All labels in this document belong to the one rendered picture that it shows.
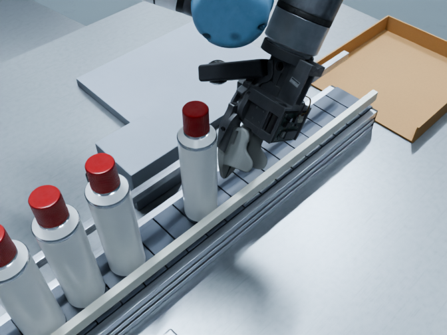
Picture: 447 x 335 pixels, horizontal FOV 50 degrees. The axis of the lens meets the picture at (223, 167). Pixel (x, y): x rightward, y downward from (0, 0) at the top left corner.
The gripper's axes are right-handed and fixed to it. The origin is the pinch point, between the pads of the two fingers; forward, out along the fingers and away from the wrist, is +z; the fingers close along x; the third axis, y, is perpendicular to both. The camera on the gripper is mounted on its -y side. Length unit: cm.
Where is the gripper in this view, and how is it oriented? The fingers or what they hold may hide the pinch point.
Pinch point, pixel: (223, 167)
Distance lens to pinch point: 71.5
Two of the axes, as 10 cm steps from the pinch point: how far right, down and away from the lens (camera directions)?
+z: -3.6, 8.4, 4.1
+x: 6.2, -1.1, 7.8
